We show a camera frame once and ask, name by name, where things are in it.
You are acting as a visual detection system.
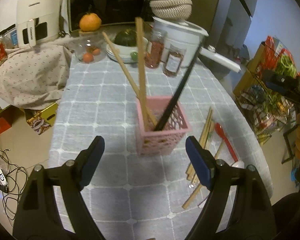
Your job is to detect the disposable chopsticks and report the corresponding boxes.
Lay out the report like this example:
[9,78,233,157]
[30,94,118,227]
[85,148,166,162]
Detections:
[182,107,216,210]

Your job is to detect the red plastic spoon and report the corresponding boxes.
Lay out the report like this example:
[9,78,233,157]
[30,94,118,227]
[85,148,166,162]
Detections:
[215,123,238,162]

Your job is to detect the pink perforated utensil holder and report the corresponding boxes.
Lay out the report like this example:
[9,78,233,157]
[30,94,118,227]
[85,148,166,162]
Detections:
[135,95,192,157]

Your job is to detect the black chopstick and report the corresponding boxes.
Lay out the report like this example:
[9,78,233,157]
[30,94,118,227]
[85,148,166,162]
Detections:
[154,39,204,131]

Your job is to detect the wooden chopstick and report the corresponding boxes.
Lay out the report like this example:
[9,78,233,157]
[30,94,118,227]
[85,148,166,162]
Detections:
[102,31,157,125]
[135,17,148,129]

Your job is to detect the white plastic spoon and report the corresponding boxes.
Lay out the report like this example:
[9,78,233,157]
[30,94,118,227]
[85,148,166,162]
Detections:
[198,160,245,208]

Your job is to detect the grey checked tablecloth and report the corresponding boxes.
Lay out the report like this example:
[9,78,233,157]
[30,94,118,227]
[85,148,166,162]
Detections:
[48,52,274,240]

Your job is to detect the dotted beige cloth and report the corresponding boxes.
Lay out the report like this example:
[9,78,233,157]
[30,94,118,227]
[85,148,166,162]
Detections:
[0,39,72,110]

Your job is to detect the labelled spice jar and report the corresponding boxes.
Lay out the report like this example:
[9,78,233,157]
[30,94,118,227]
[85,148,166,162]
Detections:
[163,45,186,77]

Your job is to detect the dark refrigerator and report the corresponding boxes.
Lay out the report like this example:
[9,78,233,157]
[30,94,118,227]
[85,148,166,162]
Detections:
[162,0,261,78]

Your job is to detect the glass jar with small oranges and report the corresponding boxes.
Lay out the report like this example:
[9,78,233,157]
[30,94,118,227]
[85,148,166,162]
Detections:
[74,30,106,63]

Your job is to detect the tall red spice jar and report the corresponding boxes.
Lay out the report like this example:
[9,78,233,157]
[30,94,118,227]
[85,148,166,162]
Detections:
[145,29,167,69]

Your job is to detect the white electric pot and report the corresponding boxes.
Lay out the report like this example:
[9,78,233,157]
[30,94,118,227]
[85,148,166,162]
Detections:
[153,16,241,73]

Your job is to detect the green pumpkin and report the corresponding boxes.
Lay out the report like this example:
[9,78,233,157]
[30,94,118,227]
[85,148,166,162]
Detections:
[114,29,137,47]

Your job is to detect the large orange fruit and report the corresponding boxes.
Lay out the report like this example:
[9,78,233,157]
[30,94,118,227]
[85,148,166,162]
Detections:
[79,13,102,32]

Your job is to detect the white air fryer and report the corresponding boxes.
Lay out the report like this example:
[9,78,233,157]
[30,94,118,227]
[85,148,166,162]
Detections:
[16,0,61,48]

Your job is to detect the black microwave oven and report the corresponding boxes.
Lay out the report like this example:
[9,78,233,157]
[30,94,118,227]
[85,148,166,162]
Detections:
[66,0,153,33]

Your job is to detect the wire storage rack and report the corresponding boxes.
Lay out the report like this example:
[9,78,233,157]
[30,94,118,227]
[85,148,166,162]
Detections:
[233,36,300,145]

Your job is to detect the woven rope basket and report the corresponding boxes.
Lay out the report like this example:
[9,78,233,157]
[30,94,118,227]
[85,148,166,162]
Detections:
[149,0,192,20]

